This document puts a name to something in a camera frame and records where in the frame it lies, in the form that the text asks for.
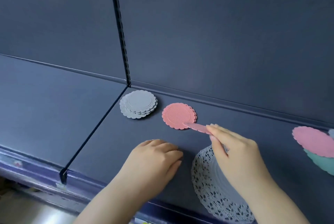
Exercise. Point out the black shelf divider strip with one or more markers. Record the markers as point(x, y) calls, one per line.
point(94, 130)

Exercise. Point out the pink scalloped coaster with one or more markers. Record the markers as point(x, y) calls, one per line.
point(311, 141)
point(195, 126)
point(177, 115)

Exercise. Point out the person's left thumb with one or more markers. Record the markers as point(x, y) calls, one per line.
point(175, 169)

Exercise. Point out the teal scalloped coaster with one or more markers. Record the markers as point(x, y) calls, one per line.
point(322, 163)

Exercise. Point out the white lace paper doily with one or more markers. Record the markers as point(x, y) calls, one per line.
point(208, 187)

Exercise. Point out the person's right hand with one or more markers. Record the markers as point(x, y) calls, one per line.
point(240, 156)

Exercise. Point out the grey scalloped coaster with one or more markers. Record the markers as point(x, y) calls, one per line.
point(124, 113)
point(154, 109)
point(134, 117)
point(331, 133)
point(138, 100)

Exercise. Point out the person's left forearm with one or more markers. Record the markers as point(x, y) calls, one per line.
point(112, 203)

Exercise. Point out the person's left hand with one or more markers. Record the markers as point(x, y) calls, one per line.
point(151, 161)

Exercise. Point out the person's right thumb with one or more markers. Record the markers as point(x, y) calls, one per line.
point(219, 146)

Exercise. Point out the person's right forearm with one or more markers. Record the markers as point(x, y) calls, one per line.
point(271, 203)

